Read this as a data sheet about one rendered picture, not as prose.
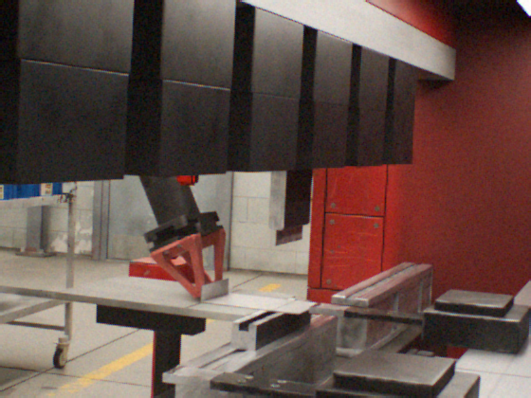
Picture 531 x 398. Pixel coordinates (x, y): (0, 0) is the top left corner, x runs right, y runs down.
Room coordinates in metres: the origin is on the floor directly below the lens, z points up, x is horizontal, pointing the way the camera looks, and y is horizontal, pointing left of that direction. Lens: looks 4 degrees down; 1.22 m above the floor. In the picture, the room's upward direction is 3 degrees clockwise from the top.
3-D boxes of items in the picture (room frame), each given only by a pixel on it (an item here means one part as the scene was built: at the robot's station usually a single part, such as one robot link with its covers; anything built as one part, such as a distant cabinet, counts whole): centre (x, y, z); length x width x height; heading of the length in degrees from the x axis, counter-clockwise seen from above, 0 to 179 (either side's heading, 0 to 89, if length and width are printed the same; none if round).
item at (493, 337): (1.20, -0.20, 1.01); 0.26 x 0.12 x 0.05; 69
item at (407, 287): (1.76, -0.24, 0.92); 0.50 x 0.06 x 0.10; 159
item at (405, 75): (1.65, -0.19, 1.26); 0.15 x 0.09 x 0.17; 159
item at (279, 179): (1.25, -0.04, 1.13); 0.10 x 0.02 x 0.10; 159
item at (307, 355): (1.20, -0.02, 0.92); 0.39 x 0.06 x 0.10; 159
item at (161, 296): (1.30, 0.10, 1.00); 0.26 x 0.18 x 0.01; 69
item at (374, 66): (1.46, -0.12, 1.26); 0.15 x 0.09 x 0.17; 159
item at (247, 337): (1.22, -0.03, 0.99); 0.20 x 0.03 x 0.03; 159
